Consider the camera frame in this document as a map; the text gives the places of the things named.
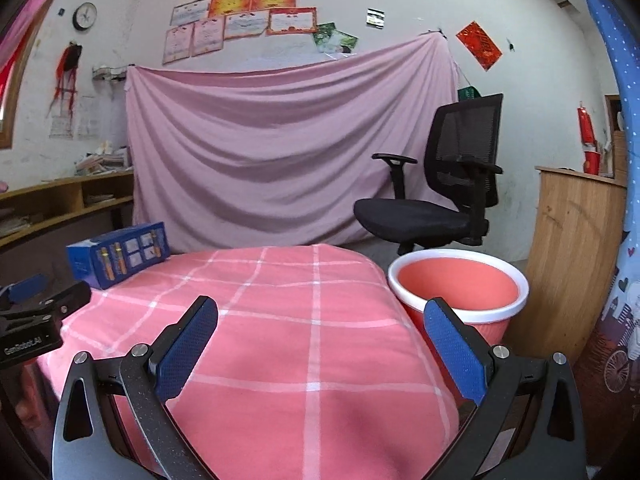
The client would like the wooden shelf unit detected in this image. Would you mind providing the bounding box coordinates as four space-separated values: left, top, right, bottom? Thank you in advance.
0 170 135 248

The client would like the red hanging ornament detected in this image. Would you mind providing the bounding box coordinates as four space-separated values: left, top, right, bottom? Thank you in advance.
577 101 596 145

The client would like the white wall paper sheet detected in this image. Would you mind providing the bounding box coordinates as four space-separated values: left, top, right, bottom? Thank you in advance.
49 105 76 139
77 96 98 139

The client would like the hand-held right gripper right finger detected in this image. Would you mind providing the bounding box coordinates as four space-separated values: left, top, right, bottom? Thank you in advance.
422 296 587 480

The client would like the green wall photo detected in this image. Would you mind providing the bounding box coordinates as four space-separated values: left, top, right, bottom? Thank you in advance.
313 22 360 56

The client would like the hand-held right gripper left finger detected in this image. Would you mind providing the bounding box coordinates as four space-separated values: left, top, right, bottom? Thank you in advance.
51 296 218 480

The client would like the blue cardboard box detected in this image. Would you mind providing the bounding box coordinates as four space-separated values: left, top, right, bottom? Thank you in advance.
66 221 171 290

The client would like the red tasselled wall ornament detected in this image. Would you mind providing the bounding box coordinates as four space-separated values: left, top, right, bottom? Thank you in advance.
49 42 83 111

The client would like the wooden cabinet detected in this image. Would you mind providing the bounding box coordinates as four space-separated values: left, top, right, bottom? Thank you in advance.
507 165 628 366

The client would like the black office chair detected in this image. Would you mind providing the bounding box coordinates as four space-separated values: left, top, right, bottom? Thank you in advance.
353 93 504 256

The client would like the stack of papers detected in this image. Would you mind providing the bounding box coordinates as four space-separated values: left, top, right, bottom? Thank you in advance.
75 141 133 177

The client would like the blue printed curtain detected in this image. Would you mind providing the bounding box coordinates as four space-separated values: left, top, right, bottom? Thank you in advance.
560 0 640 466

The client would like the red wall poster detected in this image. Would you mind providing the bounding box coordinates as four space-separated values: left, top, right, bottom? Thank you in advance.
455 21 503 71

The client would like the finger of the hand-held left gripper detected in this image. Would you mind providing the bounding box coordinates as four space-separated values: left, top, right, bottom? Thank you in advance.
0 274 48 306
0 280 92 328

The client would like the wooden window frame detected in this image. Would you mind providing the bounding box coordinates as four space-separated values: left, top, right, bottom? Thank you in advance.
0 0 48 150

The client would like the pink plastic bin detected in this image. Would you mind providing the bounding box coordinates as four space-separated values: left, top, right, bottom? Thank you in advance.
387 248 530 361

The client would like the pink plaid blanket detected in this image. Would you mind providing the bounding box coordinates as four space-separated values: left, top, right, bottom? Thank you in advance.
35 243 460 480

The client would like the black wall clock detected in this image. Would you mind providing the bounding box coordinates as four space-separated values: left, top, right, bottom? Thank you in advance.
73 2 98 31

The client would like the pink curtain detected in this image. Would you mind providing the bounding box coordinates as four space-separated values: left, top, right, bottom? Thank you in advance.
0 0 81 66

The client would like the group of wall certificates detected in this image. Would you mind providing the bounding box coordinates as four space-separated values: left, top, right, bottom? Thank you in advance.
162 0 351 65

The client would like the metal wall rack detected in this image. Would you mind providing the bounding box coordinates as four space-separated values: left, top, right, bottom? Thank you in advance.
91 64 128 82

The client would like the pink hanging sheet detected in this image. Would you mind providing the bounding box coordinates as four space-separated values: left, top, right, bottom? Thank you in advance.
124 34 461 253

